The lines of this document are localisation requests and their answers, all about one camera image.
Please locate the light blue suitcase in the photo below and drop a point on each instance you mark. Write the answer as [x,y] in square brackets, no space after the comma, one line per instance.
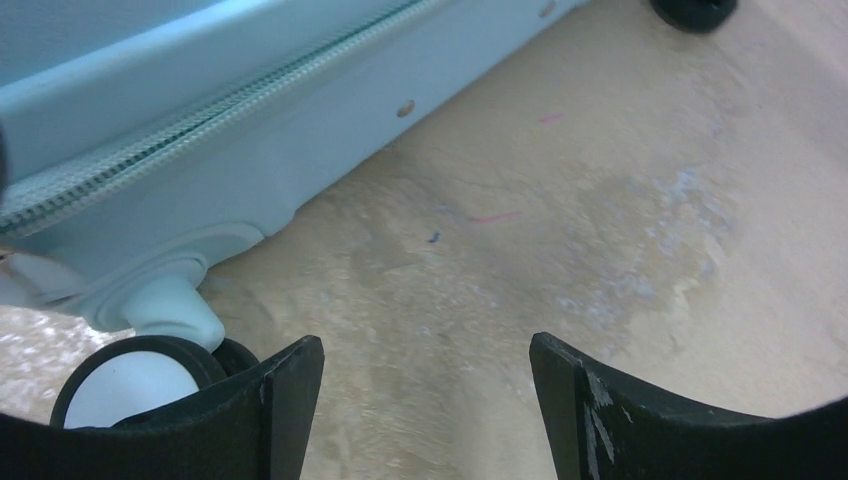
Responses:
[391,178]

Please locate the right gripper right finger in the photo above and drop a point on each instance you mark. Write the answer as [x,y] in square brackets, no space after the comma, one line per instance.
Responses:
[602,423]

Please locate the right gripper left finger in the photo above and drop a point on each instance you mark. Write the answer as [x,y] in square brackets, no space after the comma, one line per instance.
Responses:
[254,425]

